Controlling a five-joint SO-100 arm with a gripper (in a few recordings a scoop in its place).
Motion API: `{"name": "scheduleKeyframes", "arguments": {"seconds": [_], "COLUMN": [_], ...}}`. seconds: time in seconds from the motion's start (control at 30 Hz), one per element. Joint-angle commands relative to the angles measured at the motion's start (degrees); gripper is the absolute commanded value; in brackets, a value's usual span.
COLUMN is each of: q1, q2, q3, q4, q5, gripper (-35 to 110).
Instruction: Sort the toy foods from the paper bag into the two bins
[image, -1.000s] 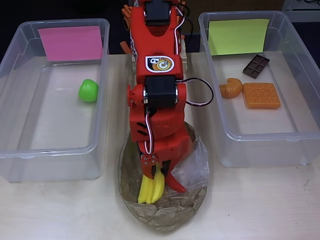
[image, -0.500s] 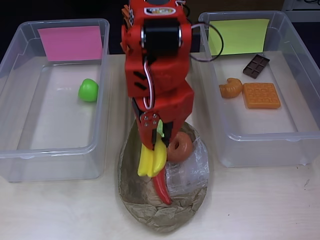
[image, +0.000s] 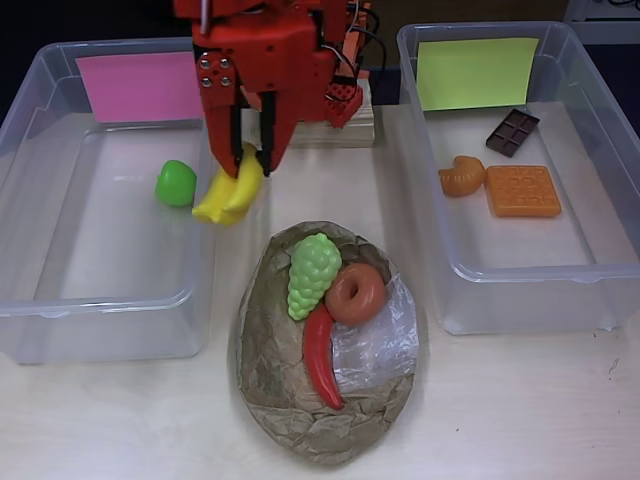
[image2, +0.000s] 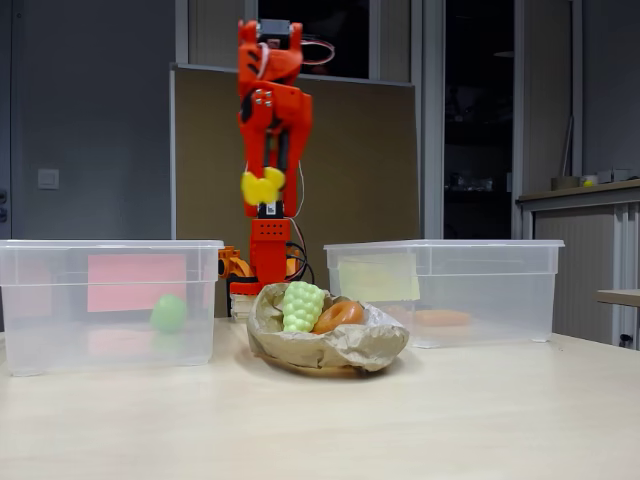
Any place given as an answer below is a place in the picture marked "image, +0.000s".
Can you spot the orange-red gripper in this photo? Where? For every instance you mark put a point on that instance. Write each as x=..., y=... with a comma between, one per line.
x=272, y=57

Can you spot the yellow toy bananas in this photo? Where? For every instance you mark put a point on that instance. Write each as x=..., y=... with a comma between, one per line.
x=235, y=195

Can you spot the green toy apple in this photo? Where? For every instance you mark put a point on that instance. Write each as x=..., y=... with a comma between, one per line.
x=174, y=184

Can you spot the light green toy grapes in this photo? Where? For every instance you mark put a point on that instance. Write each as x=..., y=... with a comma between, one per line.
x=312, y=275

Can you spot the orange toy croissant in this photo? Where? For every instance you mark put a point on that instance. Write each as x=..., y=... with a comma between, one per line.
x=462, y=182

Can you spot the brown toy chocolate bar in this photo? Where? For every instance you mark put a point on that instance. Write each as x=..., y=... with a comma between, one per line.
x=512, y=134

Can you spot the orange toy waffle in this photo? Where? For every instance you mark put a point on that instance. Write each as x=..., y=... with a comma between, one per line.
x=522, y=192

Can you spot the orange-red robot arm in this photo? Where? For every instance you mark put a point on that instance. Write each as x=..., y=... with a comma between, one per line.
x=260, y=10

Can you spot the pink paper label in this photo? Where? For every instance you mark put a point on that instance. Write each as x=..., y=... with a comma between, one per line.
x=140, y=87

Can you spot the clear plastic bin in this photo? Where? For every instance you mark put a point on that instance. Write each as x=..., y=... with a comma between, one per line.
x=100, y=250
x=525, y=245

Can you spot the yellow-green paper label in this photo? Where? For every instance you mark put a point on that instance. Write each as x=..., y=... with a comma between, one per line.
x=475, y=75

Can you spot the wooden base block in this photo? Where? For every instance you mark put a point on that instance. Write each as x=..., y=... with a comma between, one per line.
x=345, y=137

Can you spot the brown-orange toy donut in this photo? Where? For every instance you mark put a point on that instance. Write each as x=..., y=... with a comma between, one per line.
x=372, y=300

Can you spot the red toy chili pepper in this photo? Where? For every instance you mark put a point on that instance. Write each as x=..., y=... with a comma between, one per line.
x=322, y=360

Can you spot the clear plastic wrap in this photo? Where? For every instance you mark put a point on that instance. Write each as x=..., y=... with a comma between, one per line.
x=380, y=345

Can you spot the crumpled brown paper bag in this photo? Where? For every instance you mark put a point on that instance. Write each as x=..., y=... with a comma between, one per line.
x=280, y=400

